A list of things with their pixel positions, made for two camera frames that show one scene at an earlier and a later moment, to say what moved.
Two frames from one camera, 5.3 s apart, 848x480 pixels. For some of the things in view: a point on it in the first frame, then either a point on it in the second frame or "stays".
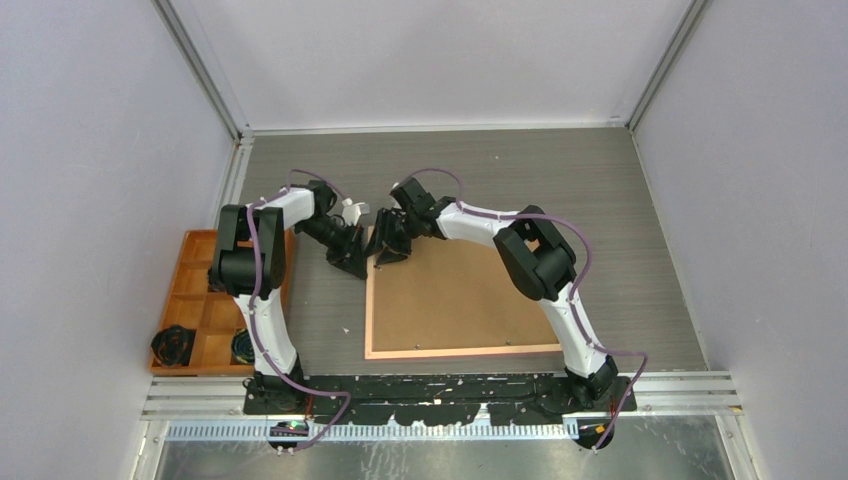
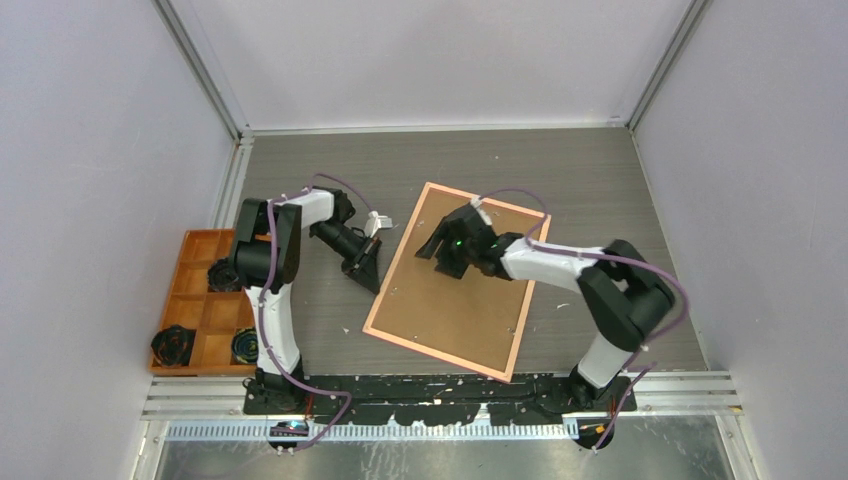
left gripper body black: [327, 232] stays
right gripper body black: [405, 226] -> [456, 257]
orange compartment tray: [213, 316] stays
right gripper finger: [384, 230] -> [429, 248]
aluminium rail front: [222, 397] stays
